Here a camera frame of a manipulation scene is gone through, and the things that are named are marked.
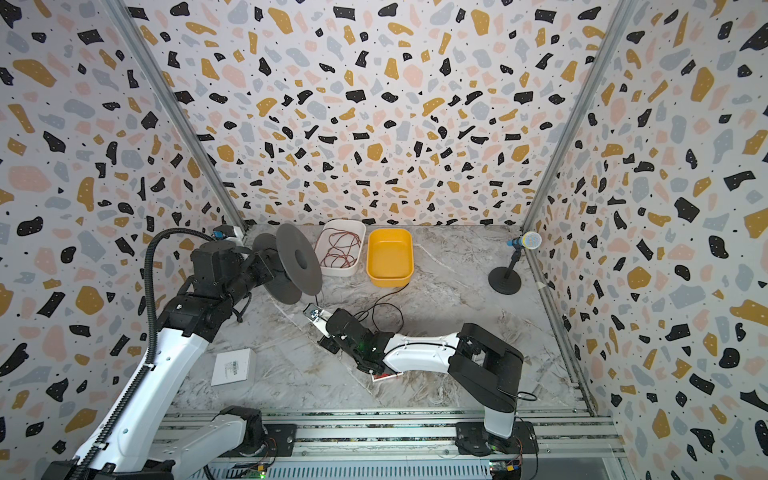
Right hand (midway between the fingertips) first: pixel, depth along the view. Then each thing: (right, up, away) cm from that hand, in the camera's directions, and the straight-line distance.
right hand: (315, 315), depth 79 cm
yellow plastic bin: (+18, +15, +32) cm, 40 cm away
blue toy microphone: (+59, +20, +5) cm, 62 cm away
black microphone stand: (+59, +7, +27) cm, 65 cm away
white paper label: (-23, -15, +3) cm, 27 cm away
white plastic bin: (+5, +27, +38) cm, 47 cm away
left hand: (-9, +17, -8) cm, 21 cm away
